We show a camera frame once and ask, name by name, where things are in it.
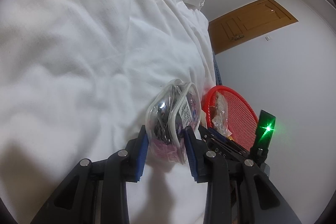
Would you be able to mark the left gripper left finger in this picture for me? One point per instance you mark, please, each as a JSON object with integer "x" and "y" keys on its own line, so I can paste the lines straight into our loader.
{"x": 97, "y": 189}

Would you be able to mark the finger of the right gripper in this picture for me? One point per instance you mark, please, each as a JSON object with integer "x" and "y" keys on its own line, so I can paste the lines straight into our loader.
{"x": 221, "y": 144}

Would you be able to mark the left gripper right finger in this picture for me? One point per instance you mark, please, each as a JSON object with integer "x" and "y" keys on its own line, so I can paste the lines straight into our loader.
{"x": 238, "y": 190}

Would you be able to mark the bagged grey plush toy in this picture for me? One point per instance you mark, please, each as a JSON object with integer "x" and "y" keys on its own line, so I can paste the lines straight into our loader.
{"x": 220, "y": 115}

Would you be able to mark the red mesh plastic basket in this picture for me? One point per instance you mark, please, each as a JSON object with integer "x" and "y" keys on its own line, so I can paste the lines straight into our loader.
{"x": 242, "y": 120}

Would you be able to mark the cartoon print zip pouch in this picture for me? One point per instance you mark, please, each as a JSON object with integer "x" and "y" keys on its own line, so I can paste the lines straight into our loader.
{"x": 175, "y": 108}

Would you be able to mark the blue striped mattress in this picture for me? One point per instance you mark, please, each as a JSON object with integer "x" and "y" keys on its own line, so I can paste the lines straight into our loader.
{"x": 217, "y": 71}

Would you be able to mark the brown wooden door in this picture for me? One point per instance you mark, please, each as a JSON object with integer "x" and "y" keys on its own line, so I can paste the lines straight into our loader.
{"x": 248, "y": 22}

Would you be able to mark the white duvet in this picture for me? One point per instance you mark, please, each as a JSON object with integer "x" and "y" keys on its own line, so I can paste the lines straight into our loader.
{"x": 77, "y": 77}

